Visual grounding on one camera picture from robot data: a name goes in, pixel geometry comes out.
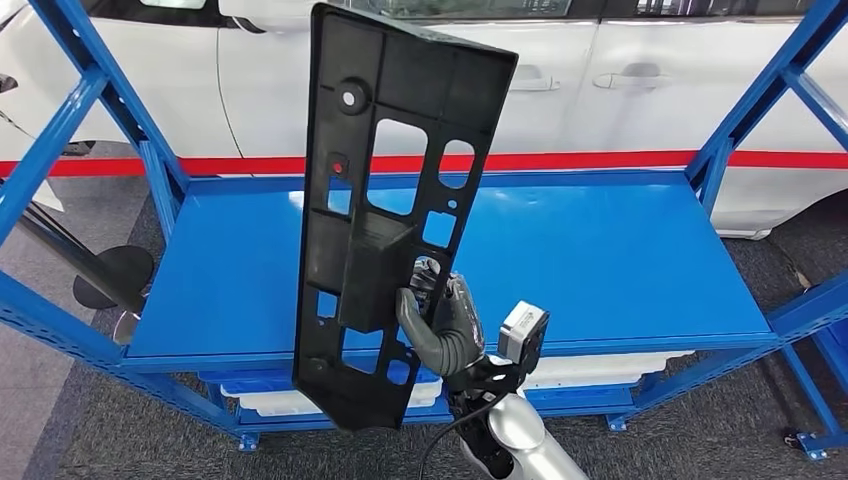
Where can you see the white car with red stripe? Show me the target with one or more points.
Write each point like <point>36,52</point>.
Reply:
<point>596,119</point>

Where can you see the chrome round stand base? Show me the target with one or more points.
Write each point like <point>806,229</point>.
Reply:
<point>126,328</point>

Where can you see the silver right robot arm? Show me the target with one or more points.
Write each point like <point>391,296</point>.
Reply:
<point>523,437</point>

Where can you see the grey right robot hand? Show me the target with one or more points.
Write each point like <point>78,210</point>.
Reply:
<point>457,311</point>

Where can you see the blue plastic crate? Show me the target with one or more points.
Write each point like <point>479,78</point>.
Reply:
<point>252,381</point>

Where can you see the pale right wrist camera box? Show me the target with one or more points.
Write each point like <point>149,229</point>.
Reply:
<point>523,331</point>

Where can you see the black right camera bracket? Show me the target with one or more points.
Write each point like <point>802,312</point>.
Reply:
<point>490,381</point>

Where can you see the black stand with round base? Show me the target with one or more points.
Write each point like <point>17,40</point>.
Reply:
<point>119,265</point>

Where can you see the black plastic panel part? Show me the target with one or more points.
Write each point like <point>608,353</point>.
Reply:
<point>371,265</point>

